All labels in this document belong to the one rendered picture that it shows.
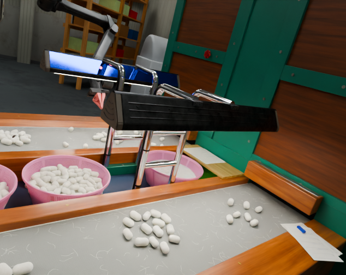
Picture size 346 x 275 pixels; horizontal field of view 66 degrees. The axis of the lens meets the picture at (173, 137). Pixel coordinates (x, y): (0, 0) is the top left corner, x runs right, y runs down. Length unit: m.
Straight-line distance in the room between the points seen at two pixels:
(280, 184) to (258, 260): 0.41
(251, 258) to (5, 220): 0.61
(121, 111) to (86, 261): 0.34
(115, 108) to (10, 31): 7.75
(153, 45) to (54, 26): 3.63
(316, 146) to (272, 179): 0.20
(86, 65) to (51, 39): 7.14
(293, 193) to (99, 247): 0.72
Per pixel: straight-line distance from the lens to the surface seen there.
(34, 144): 1.19
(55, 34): 8.23
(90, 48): 6.05
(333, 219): 1.13
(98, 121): 1.49
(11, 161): 1.02
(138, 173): 0.89
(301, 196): 1.09
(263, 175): 1.15
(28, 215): 0.75
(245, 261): 0.77
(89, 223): 0.77
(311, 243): 0.98
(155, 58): 5.25
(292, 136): 1.16
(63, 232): 0.74
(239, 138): 1.29
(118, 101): 0.55
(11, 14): 8.23
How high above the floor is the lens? 1.22
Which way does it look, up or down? 18 degrees down
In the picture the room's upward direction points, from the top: 15 degrees clockwise
